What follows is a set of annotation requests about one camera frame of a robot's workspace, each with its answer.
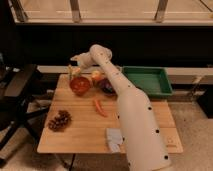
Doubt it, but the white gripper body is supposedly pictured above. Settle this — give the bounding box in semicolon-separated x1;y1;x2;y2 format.
70;52;93;74

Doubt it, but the yellow banana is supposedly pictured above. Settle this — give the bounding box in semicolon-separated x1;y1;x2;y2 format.
68;65;74;81

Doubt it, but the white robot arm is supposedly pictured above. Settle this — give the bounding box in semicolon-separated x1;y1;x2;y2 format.
70;44;174;171

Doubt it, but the peach apple fruit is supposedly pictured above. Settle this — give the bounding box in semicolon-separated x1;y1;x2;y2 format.
91;70;102;81

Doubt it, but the dark purple bowl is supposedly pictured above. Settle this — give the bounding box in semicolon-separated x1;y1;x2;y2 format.
98;78;116;96

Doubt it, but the orange carrot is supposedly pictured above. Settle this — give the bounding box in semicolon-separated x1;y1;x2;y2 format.
93;99;108;117

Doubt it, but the wooden folding table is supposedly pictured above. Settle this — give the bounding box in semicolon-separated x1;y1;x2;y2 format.
36;73;184;155

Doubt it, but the bunch of dark grapes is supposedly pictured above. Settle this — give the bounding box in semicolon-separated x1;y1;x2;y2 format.
48;110;71;132

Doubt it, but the green plastic tray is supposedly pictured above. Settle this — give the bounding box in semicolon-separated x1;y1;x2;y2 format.
122;66;172;99

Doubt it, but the black office chair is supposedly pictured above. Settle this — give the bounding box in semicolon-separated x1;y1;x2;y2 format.
0;53;51;168

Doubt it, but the grey folded cloth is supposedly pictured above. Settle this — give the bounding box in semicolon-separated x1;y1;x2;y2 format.
106;128;123;153

